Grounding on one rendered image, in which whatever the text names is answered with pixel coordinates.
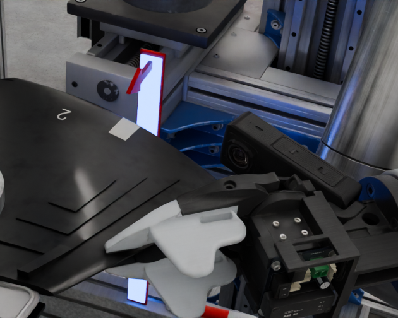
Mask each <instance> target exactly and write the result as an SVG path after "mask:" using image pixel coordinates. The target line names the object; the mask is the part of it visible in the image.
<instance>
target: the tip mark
mask: <svg viewBox="0 0 398 318"><path fill-rule="evenodd" d="M139 128H140V126H139V125H137V124H135V123H133V122H131V121H129V120H128V119H125V118H124V117H123V118H122V119H121V120H120V121H119V122H118V123H117V124H116V125H115V126H114V127H113V128H112V129H111V130H110V131H109V133H111V134H113V135H115V136H117V137H119V138H121V139H123V140H127V139H128V138H129V137H130V136H131V135H132V134H133V133H134V132H135V131H136V130H137V129H139Z"/></svg>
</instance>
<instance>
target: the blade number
mask: <svg viewBox="0 0 398 318"><path fill-rule="evenodd" d="M80 112H81V111H79V110H76V109H73V108H71V107H67V106H65V105H62V104H60V103H57V105H56V106H55V107H54V109H53V111H52V112H51V113H50V115H49V116H48V118H47V120H49V121H53V122H56V123H58V124H62V125H64V126H68V127H69V126H70V124H71V123H72V122H73V121H74V120H75V118H76V117H77V116H78V114H79V113H80Z"/></svg>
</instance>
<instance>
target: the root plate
mask: <svg viewBox="0 0 398 318"><path fill-rule="evenodd" d="M38 302H39V293H38V292H37V291H33V290H32V289H30V288H28V287H25V286H21V285H16V284H12V283H7V282H4V281H0V318H27V317H28V316H29V315H30V313H31V312H32V310H33V309H34V308H35V307H36V305H37V304H38Z"/></svg>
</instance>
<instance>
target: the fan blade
mask: <svg viewBox="0 0 398 318"><path fill-rule="evenodd" d="M57 103H60V104H62V105H65V106H67V107H71V108H73V109H76V110H79V111H81V112H80V113H79V114H78V116H77V117H76V118H75V120H74V121H73V122H72V123H71V124H70V126H69V127H68V126H64V125H62V124H58V123H56V122H53V121H49V120H47V118H48V116H49V115H50V113H51V112H52V111H53V109H54V107H55V106H56V105H57ZM122 118H123V117H122V116H120V115H118V114H116V113H114V112H111V111H110V110H107V109H105V108H103V107H101V106H99V105H96V104H94V103H92V102H89V101H87V100H84V99H82V98H79V97H76V96H74V95H71V94H69V93H66V92H63V91H60V90H57V89H54V88H51V87H48V86H44V85H41V84H38V83H34V82H31V81H27V80H24V79H19V78H5V79H0V171H1V173H2V175H3V179H4V196H5V202H4V207H3V209H2V211H1V214H0V281H4V282H7V283H12V284H16V285H21V286H25V287H28V288H30V289H32V290H33V291H37V292H38V293H39V294H41V295H46V296H55V295H57V294H59V293H62V292H64V291H66V290H67V289H69V288H71V287H73V286H75V285H77V284H79V283H81V282H83V281H85V280H87V279H89V278H91V277H93V276H95V275H96V274H98V273H100V272H102V271H104V270H106V269H108V268H110V267H112V266H113V265H115V264H117V263H119V262H121V261H123V260H125V259H127V258H129V257H131V256H133V255H135V254H137V253H139V252H141V251H143V250H145V249H147V248H149V247H151V246H153V245H155V243H150V244H147V245H144V246H142V247H139V248H137V249H136V250H128V251H124V252H117V253H113V254H106V252H105V248H104V245H105V243H106V242H107V241H108V240H109V239H111V238H113V237H114V236H115V235H117V234H118V233H120V232H122V231H123V230H124V229H126V228H128V227H129V226H131V225H132V224H134V223H135V222H137V221H138V220H140V219H141V218H143V217H144V216H146V215H147V214H149V213H150V212H152V211H153V210H155V209H157V208H159V207H161V206H163V205H165V204H167V203H170V202H171V201H174V200H176V198H177V197H178V196H179V195H181V194H184V193H185V192H188V191H191V190H193V189H196V188H198V187H201V186H204V185H205V184H208V183H211V182H213V181H215V180H217V179H216V178H215V177H214V176H212V175H211V174H210V173H208V172H207V171H206V170H205V169H204V168H202V167H201V166H199V164H197V163H196V162H194V161H193V160H192V159H191V158H189V157H188V156H186V155H185V154H184V153H182V152H181V151H179V150H178V149H176V148H175V147H173V146H172V145H170V144H169V143H167V142H166V141H164V140H163V139H161V138H159V137H158V136H156V135H155V134H153V133H151V132H150V131H148V130H146V129H144V128H143V127H141V126H140V128H139V129H137V130H136V131H135V132H134V133H133V134H132V135H131V136H130V137H129V138H128V139H127V140H123V139H121V138H119V137H117V136H115V135H113V134H111V133H109V131H110V130H111V129H112V128H113V127H114V126H115V125H116V124H117V123H118V122H119V121H120V120H121V119H122Z"/></svg>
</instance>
